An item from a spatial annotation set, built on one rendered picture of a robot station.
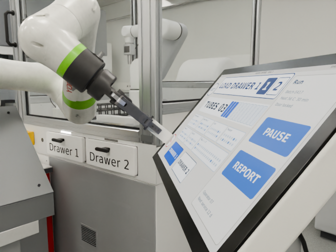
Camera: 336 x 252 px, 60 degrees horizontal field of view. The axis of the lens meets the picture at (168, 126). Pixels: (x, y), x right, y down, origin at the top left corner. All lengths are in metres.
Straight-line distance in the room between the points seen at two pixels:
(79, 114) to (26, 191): 0.31
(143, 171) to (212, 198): 0.71
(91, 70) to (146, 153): 0.47
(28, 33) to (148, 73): 0.46
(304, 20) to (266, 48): 0.55
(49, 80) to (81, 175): 0.48
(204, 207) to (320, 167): 0.16
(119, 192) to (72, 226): 0.43
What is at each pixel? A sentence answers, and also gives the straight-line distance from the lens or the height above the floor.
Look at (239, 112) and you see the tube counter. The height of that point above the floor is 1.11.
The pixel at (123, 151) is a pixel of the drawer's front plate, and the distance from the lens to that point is 1.12.
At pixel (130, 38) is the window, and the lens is 1.12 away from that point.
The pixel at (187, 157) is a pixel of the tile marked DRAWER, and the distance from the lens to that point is 0.57.
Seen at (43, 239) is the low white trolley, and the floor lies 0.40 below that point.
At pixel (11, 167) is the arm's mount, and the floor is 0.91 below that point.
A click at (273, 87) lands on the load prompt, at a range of 0.50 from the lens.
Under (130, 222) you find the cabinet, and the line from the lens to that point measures 1.23.
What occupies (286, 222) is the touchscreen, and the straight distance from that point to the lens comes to 0.33.
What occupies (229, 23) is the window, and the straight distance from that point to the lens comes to 1.53.
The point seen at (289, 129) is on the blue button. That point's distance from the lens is 0.38.
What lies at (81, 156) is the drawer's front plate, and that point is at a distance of 1.34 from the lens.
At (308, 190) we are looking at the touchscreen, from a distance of 0.33.
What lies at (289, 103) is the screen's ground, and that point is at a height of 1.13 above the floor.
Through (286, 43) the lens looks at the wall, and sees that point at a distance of 4.20.
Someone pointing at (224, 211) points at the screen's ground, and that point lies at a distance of 0.36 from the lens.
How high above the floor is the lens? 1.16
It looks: 8 degrees down
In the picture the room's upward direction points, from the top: straight up
